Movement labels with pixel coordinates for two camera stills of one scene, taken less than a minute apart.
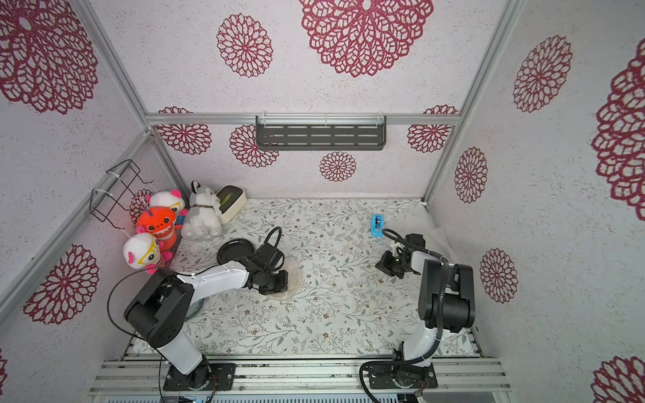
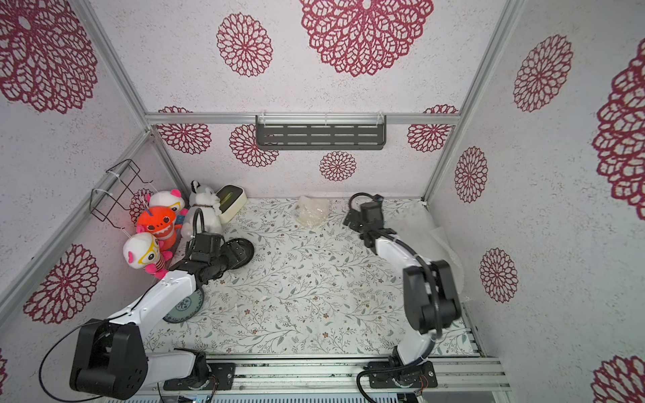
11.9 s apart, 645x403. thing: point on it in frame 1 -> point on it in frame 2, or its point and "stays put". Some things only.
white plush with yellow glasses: x=142 y=251 stays put
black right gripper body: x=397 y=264 -> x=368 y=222
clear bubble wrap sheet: x=292 y=265 -> x=312 y=211
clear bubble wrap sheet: x=414 y=217 stays put
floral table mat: x=335 y=305 stays put
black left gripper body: x=274 y=282 -> x=228 y=260
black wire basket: x=113 y=190 stays put
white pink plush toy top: x=170 y=200 stays put
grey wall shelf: x=321 y=132 stays put
